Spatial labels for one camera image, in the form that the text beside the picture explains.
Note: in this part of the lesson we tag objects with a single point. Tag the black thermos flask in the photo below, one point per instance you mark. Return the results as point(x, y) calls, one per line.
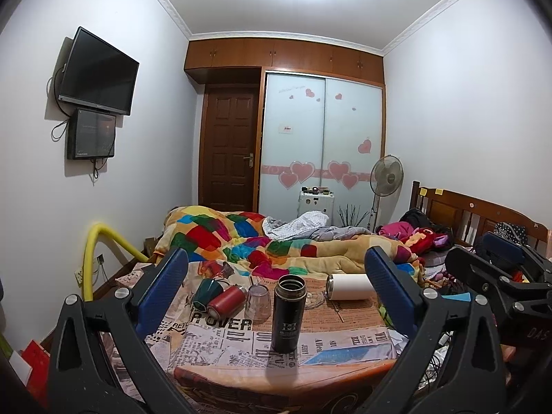
point(288, 308)

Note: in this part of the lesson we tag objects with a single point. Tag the dark green mug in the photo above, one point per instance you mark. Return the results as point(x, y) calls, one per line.
point(207, 290)

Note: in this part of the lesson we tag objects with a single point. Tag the white small cabinet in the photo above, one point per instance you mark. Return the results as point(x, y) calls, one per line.
point(311, 200)

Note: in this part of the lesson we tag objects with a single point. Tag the wooden bed headboard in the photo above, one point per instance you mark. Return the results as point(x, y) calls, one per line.
point(469, 217)

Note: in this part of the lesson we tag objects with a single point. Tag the red plush toy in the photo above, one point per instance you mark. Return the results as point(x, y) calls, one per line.
point(425, 240)

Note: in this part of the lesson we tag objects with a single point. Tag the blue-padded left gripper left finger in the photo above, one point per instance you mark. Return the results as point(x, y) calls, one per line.
point(156, 289)

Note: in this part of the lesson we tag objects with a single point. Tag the grey crumpled clothes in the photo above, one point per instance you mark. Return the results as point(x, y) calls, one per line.
point(310, 225)

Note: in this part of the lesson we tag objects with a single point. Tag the yellow foam-padded rail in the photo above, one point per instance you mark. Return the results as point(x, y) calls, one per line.
point(107, 255)

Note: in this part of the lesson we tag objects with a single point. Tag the red lying can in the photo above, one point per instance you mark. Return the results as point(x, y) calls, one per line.
point(227, 303)

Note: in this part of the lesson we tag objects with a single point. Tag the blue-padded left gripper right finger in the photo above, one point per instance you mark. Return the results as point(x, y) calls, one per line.
point(397, 291)

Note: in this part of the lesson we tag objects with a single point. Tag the wall-mounted black television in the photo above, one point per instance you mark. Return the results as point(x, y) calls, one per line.
point(97, 75)

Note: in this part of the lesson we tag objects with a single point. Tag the white lying tumbler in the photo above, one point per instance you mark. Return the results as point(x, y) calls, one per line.
point(348, 287)

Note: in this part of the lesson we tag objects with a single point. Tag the dark brown wooden door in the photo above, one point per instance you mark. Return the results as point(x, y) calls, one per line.
point(227, 147)

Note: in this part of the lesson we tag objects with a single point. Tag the newspaper print tablecloth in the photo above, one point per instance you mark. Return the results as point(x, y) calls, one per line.
point(230, 343)

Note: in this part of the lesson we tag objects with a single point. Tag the frosted sliding wardrobe with hearts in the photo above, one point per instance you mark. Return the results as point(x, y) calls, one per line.
point(322, 133)

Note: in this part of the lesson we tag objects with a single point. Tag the small black wall monitor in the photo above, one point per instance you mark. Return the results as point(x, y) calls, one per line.
point(91, 135)

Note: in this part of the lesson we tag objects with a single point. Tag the white standing fan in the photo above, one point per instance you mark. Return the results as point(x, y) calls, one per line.
point(386, 178)

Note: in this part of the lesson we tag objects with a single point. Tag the clear upside-down plastic cup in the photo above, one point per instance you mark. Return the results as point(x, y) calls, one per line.
point(258, 304)

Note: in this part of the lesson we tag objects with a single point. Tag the colourful patchwork blanket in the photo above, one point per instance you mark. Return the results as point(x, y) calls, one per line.
point(238, 238)

